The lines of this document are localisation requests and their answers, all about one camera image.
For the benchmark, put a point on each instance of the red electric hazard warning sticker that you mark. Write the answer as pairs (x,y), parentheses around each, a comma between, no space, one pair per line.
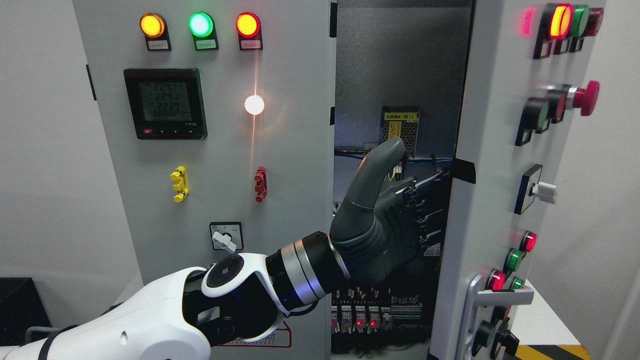
(280,337)

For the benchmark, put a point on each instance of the yellow indicator lamp left door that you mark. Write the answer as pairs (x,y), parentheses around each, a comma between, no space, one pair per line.
(156,32)

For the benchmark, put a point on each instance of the white rotary selector switch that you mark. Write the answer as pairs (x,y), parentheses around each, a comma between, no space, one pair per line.
(227,236)

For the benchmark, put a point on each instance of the lower relay terminal row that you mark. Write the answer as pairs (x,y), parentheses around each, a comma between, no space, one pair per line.
(398,314)

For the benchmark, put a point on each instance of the red terminal post block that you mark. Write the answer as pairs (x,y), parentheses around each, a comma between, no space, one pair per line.
(260,184)

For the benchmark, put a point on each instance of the lit red lamp right door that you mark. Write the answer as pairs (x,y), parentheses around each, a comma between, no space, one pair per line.
(554,25)

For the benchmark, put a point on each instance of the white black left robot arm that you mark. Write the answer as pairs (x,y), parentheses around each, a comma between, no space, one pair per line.
(182,316)

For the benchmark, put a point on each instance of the grey cabinet door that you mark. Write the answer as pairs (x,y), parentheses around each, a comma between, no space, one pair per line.
(513,116)
(292,138)

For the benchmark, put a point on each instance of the white indicator lamp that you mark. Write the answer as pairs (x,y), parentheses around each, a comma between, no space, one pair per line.
(254,105)

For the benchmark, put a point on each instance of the silver door handle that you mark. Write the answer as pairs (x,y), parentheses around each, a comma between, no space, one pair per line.
(476,332)

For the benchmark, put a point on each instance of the yellow terminal post block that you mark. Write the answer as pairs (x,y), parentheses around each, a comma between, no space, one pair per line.
(180,183)

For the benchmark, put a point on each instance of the black digital power meter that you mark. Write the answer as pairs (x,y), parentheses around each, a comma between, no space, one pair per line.
(166,103)

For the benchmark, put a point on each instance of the red mushroom emergency button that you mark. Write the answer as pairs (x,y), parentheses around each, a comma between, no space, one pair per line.
(584,99)

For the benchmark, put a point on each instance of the right door rotary switch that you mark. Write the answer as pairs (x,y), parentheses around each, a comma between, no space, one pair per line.
(531,188)

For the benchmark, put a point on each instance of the green indicator lamp left door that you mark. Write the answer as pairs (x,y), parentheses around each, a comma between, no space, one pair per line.
(203,30)

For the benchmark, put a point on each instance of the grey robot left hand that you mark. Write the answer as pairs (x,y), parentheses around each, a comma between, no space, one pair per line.
(375,231)

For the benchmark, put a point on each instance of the red indicator lamp left door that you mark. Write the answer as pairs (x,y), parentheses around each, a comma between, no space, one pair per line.
(249,30)

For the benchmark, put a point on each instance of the perforated metal power supply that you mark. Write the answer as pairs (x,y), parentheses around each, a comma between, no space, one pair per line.
(401,121)

